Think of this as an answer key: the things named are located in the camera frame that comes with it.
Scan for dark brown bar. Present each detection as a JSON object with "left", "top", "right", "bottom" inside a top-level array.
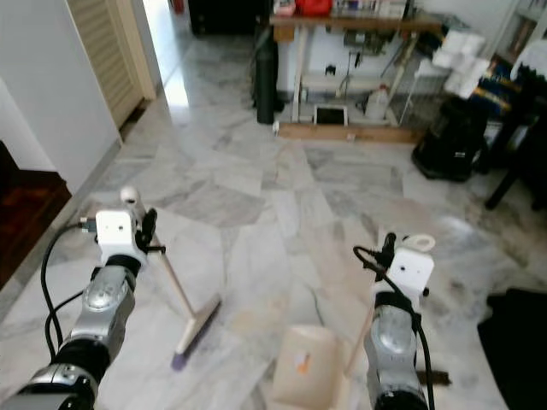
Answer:
[{"left": 415, "top": 369, "right": 450, "bottom": 385}]

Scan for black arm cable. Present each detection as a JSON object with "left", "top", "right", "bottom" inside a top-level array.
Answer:
[
  {"left": 353, "top": 248, "right": 437, "bottom": 410},
  {"left": 41, "top": 224, "right": 95, "bottom": 360}
]

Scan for louvered wooden door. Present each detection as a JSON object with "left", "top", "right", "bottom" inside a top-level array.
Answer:
[{"left": 67, "top": 0, "right": 159, "bottom": 129}]

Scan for black cabinet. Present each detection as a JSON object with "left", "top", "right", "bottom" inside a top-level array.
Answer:
[{"left": 188, "top": 0, "right": 274, "bottom": 37}]

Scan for white framed tablet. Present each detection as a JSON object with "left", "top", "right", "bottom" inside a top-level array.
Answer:
[{"left": 312, "top": 104, "right": 349, "bottom": 126}]

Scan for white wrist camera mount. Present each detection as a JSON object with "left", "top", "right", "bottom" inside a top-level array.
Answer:
[
  {"left": 94, "top": 209, "right": 143, "bottom": 267},
  {"left": 380, "top": 248, "right": 434, "bottom": 300}
]

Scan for white bookshelf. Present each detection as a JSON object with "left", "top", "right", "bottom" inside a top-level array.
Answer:
[{"left": 491, "top": 0, "right": 547, "bottom": 65}]

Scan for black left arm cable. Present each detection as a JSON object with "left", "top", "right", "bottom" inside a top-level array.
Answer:
[{"left": 41, "top": 224, "right": 95, "bottom": 360}]

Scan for white toilet roll pack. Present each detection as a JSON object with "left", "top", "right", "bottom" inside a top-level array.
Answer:
[
  {"left": 434, "top": 30, "right": 490, "bottom": 69},
  {"left": 444, "top": 56, "right": 492, "bottom": 99}
]

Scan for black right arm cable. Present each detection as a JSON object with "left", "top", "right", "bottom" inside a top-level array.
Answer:
[{"left": 353, "top": 248, "right": 437, "bottom": 410}]

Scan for blue printed carton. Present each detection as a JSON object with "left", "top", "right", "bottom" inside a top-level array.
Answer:
[{"left": 479, "top": 73, "right": 522, "bottom": 116}]

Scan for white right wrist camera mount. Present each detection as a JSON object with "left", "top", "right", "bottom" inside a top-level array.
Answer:
[{"left": 380, "top": 248, "right": 434, "bottom": 300}]

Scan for white wire rack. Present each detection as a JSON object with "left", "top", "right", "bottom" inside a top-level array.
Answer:
[{"left": 397, "top": 56, "right": 450, "bottom": 125}]

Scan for dark wooden staircase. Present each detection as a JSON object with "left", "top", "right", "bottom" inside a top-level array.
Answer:
[{"left": 0, "top": 141, "right": 74, "bottom": 287}]

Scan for white plastic jug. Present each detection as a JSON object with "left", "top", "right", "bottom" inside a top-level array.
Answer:
[{"left": 363, "top": 84, "right": 391, "bottom": 120}]

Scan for wooden work table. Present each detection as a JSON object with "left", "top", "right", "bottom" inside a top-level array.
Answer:
[{"left": 269, "top": 13, "right": 445, "bottom": 126}]

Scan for beige hand broom purple bristles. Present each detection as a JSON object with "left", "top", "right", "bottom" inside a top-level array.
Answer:
[{"left": 120, "top": 185, "right": 222, "bottom": 371}]

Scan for white printed box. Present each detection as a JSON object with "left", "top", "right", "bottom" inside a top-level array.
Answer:
[{"left": 333, "top": 0, "right": 407, "bottom": 18}]

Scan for beige long-handled dustpan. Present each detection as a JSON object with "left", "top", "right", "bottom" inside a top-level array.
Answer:
[{"left": 270, "top": 234, "right": 437, "bottom": 410}]

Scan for long wooden plank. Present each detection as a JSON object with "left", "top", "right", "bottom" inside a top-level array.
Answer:
[{"left": 278, "top": 122, "right": 424, "bottom": 144}]

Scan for red bag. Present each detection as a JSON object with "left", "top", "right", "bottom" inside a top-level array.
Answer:
[{"left": 295, "top": 0, "right": 334, "bottom": 18}]

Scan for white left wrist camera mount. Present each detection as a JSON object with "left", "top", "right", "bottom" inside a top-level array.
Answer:
[{"left": 94, "top": 209, "right": 143, "bottom": 267}]

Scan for tall black bag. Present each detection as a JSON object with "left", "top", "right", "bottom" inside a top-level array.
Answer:
[{"left": 252, "top": 34, "right": 279, "bottom": 125}]

